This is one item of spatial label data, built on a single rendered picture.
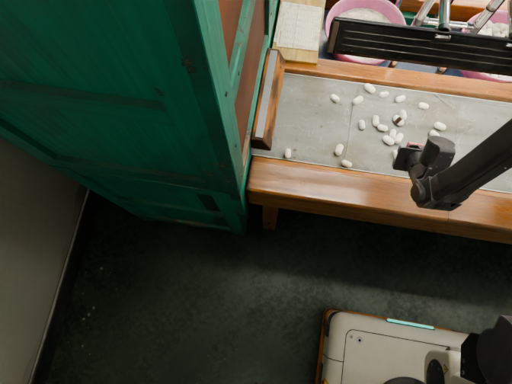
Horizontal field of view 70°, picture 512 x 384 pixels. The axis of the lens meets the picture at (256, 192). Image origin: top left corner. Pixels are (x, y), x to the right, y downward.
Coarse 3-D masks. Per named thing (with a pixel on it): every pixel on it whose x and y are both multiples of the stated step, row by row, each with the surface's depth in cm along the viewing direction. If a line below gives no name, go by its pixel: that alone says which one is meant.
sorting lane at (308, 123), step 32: (288, 96) 117; (320, 96) 117; (352, 96) 117; (416, 96) 116; (448, 96) 116; (288, 128) 114; (320, 128) 114; (352, 128) 114; (416, 128) 113; (448, 128) 113; (480, 128) 113; (288, 160) 112; (320, 160) 111; (352, 160) 111; (384, 160) 111
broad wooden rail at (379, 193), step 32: (256, 160) 109; (256, 192) 107; (288, 192) 106; (320, 192) 106; (352, 192) 106; (384, 192) 106; (480, 192) 106; (384, 224) 121; (416, 224) 114; (448, 224) 107; (480, 224) 103
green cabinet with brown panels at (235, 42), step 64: (0, 0) 39; (64, 0) 37; (128, 0) 33; (192, 0) 32; (256, 0) 80; (0, 64) 52; (64, 64) 49; (128, 64) 47; (192, 64) 41; (256, 64) 99; (0, 128) 77; (64, 128) 74; (128, 128) 68; (192, 128) 60
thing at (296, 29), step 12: (288, 12) 121; (300, 12) 121; (312, 12) 121; (288, 24) 119; (300, 24) 119; (312, 24) 119; (276, 36) 119; (288, 36) 118; (300, 36) 118; (312, 36) 118; (300, 48) 117; (312, 48) 117
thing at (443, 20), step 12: (432, 0) 90; (444, 0) 80; (492, 0) 88; (504, 0) 87; (420, 12) 94; (444, 12) 79; (492, 12) 90; (420, 24) 98; (432, 24) 98; (444, 24) 78; (456, 24) 97; (468, 24) 96; (480, 24) 94; (444, 36) 79; (504, 36) 79; (444, 72) 117
